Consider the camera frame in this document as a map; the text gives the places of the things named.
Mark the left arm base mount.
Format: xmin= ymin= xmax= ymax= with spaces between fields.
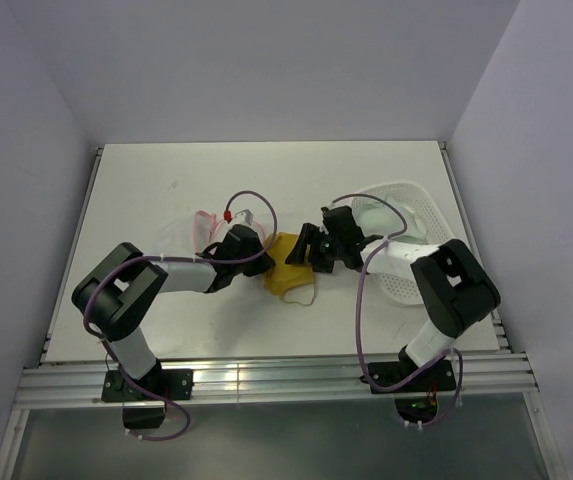
xmin=100 ymin=369 xmax=193 ymax=433

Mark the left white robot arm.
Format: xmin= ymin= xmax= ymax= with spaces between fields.
xmin=71 ymin=225 xmax=276 ymax=399

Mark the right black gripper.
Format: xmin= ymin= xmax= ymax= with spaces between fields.
xmin=285 ymin=222 xmax=345 ymax=273

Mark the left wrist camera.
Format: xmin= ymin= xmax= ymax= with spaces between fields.
xmin=223 ymin=209 xmax=254 ymax=227

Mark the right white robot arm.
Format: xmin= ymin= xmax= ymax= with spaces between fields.
xmin=285 ymin=202 xmax=501 ymax=393

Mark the aluminium frame rail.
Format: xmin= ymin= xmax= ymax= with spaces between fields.
xmin=12 ymin=350 xmax=538 ymax=410

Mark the yellow bra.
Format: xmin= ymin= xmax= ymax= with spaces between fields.
xmin=263 ymin=232 xmax=317 ymax=307

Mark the white plastic basket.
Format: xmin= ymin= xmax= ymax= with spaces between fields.
xmin=350 ymin=182 xmax=455 ymax=306

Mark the white mesh laundry bag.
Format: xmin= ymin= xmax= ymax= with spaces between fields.
xmin=154 ymin=210 xmax=270 ymax=261

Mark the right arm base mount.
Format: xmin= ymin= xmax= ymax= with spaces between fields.
xmin=367 ymin=359 xmax=459 ymax=424

